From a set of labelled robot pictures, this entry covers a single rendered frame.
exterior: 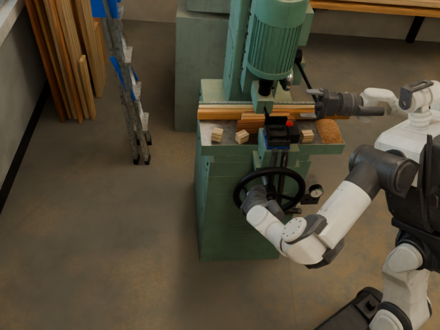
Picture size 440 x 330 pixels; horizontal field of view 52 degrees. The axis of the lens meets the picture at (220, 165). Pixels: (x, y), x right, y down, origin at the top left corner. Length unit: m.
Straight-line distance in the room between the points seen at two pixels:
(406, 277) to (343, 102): 0.65
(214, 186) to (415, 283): 0.88
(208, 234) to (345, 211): 1.21
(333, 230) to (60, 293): 1.65
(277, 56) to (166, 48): 2.38
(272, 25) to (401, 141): 0.59
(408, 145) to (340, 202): 0.26
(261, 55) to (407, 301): 1.01
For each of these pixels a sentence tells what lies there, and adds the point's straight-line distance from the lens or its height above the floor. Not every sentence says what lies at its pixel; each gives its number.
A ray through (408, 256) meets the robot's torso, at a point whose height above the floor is 0.97.
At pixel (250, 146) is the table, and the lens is 1.81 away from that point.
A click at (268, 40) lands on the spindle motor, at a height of 1.32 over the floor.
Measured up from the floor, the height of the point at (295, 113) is 0.93.
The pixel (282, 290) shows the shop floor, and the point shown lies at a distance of 2.48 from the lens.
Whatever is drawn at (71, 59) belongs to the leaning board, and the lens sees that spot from 3.00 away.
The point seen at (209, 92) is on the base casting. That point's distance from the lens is 2.20.
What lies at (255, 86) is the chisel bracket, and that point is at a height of 1.03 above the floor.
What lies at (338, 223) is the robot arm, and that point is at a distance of 1.17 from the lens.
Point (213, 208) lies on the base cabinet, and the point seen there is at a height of 0.48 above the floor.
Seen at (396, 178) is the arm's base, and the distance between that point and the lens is 1.19.
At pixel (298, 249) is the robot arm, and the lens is 1.18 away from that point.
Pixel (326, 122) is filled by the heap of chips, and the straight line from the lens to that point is 1.94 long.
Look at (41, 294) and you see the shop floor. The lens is 2.50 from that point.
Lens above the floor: 2.15
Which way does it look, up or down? 47 degrees down
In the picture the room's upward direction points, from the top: 7 degrees clockwise
